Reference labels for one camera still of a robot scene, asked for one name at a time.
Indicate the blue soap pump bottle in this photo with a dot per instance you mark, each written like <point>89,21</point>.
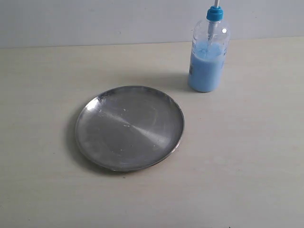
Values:
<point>208,52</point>

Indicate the round steel plate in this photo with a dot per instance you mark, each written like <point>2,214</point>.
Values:
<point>129,128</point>

